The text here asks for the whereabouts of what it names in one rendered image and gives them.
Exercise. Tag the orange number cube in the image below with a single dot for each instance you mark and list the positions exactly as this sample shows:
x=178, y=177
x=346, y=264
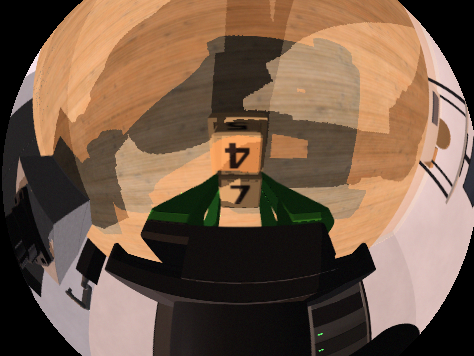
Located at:
x=237, y=148
x=240, y=191

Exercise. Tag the orange open-top tray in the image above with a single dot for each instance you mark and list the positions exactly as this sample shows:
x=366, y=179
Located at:
x=259, y=118

